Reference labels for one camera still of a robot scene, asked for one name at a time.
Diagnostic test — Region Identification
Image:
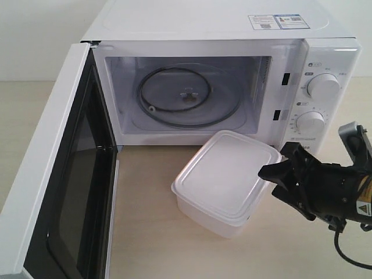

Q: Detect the lower white timer knob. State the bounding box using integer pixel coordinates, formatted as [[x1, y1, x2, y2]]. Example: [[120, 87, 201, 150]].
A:
[[295, 111, 325, 134]]

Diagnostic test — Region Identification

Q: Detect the white microwave oven body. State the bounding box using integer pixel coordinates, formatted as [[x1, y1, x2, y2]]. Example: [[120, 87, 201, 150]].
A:
[[82, 1, 362, 154]]

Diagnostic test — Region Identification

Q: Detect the blue white warning sticker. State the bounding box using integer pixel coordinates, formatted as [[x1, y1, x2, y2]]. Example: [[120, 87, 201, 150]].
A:
[[248, 14, 310, 30]]

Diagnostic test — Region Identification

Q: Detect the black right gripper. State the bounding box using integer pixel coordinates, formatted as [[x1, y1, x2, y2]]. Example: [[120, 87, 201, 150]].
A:
[[258, 142, 371, 230]]

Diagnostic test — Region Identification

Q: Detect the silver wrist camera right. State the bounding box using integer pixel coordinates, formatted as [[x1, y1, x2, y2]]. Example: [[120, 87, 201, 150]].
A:
[[338, 121, 371, 170]]

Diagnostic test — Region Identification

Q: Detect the white lidded plastic container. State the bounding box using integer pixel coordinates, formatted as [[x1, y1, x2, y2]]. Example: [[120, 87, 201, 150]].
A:
[[171, 130, 281, 238]]

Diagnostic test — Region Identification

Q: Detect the upper white power knob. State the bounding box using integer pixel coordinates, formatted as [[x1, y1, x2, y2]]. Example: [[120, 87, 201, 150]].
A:
[[307, 73, 341, 99]]

